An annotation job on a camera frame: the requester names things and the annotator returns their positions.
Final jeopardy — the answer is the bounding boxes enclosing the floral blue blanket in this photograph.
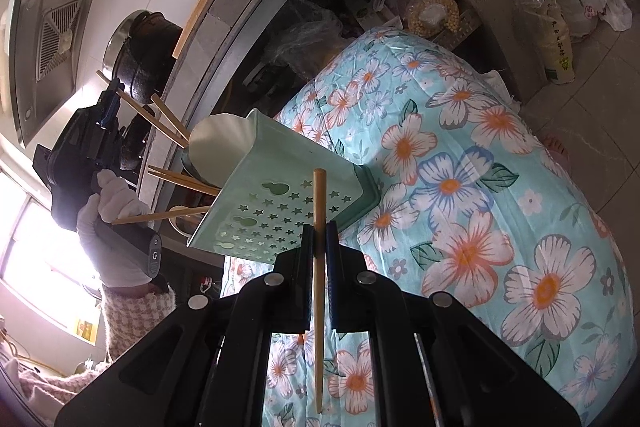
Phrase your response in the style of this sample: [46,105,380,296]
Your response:
[220,27,631,427]

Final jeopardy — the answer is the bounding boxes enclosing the black wok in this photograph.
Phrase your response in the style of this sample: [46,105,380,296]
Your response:
[102,9,183,108]

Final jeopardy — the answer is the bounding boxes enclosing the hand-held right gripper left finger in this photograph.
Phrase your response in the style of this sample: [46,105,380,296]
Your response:
[54,226,317,427]

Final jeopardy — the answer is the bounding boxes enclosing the dark plastic bag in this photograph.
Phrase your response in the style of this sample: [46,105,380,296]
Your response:
[265,0,346,78]

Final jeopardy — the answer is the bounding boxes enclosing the green star-holed utensil holder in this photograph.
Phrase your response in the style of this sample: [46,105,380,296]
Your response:
[187,108,383,265]

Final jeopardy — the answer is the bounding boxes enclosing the person's bare foot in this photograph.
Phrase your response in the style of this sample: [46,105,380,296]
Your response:
[540,132,571,168]

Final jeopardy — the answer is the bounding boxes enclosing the white shell-shaped scoop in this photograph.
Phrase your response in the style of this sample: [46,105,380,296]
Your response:
[189,113,251,188]

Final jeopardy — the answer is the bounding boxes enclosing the person's pink fuzzy clothing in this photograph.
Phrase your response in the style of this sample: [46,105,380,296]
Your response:
[0,352,116,423]

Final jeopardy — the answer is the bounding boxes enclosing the clear bag of yellow beans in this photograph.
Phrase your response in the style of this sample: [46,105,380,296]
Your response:
[405,0,463,38]

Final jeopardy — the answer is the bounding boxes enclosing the yellow packet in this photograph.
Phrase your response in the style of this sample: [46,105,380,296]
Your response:
[75,317,98,343]

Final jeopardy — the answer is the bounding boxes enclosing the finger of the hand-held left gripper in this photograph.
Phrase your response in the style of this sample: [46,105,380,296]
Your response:
[102,78,126,130]
[90,89,108,128]

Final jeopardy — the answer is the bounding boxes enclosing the metal range hood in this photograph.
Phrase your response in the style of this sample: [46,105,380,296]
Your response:
[10,0,113,148]

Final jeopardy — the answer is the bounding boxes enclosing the person's left hand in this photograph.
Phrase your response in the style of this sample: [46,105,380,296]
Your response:
[75,170,152,290]

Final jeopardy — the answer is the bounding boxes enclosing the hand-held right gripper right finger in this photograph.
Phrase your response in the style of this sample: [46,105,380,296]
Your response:
[324,222,585,427]

